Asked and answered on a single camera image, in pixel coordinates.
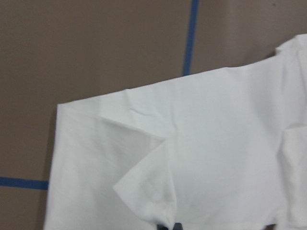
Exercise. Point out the white long-sleeve printed shirt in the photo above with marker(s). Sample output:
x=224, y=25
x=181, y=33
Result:
x=224, y=149

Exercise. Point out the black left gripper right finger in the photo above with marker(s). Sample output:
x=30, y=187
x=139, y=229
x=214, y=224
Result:
x=177, y=226

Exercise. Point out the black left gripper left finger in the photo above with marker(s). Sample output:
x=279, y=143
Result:
x=161, y=227

